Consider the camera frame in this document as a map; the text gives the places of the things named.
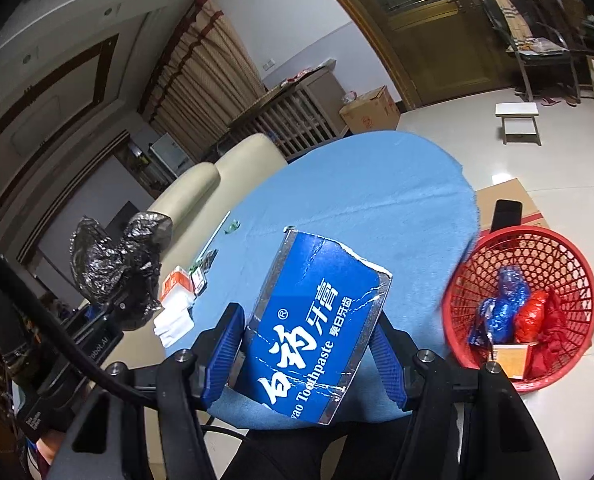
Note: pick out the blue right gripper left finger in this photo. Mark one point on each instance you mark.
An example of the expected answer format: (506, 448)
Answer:
(215, 352)

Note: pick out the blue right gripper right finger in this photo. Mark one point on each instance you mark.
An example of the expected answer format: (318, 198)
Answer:
(393, 352)

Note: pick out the blue toothpaste box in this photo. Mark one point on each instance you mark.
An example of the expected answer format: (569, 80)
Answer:
(312, 322)

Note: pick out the blue plastic bag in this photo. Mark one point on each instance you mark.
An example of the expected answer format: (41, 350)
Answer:
(494, 318)

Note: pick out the black plastic bag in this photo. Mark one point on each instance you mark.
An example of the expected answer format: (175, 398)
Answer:
(121, 276)

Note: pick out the small orange brown box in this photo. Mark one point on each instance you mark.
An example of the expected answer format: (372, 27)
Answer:
(513, 358)

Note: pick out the red plastic bag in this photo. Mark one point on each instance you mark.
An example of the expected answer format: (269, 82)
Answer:
(541, 323)

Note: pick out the white unfolded tissue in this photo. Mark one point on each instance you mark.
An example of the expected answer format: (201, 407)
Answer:
(172, 323)

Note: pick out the orange white tissue pack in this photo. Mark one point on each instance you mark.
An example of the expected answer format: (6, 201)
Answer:
(177, 289)

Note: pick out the white purple small packet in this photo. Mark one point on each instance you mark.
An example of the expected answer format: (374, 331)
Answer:
(198, 280)

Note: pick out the dark small wrapper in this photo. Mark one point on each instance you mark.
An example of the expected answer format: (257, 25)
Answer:
(205, 262)

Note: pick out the white long stick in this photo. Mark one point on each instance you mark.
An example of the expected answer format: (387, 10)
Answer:
(204, 250)

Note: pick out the green candy wrapper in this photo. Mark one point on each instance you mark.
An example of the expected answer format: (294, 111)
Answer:
(232, 227)

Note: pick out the red plastic mesh basket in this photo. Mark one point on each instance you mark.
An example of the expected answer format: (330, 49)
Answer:
(547, 260)

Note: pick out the blue round tablecloth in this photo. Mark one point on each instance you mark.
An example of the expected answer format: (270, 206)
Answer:
(397, 200)

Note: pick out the cream leather sofa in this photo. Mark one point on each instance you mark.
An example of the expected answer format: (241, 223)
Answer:
(198, 201)

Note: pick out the large flat cardboard box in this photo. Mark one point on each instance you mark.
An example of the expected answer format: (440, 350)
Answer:
(510, 190)

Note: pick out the black smartphone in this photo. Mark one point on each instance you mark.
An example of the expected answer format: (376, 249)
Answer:
(507, 213)

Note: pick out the wooden slatted cabinet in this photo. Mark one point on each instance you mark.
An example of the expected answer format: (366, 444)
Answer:
(297, 117)

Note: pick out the small white stool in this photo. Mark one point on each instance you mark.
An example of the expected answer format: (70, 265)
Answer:
(518, 121)

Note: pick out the brown striped curtain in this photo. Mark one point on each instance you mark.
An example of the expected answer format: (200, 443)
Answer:
(203, 80)

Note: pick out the brown wooden double door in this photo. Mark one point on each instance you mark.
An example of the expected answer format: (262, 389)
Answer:
(434, 50)

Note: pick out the black metal chair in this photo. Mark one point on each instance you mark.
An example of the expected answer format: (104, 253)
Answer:
(532, 43)

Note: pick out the cardboard box by wall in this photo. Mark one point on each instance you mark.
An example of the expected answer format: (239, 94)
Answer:
(373, 111)

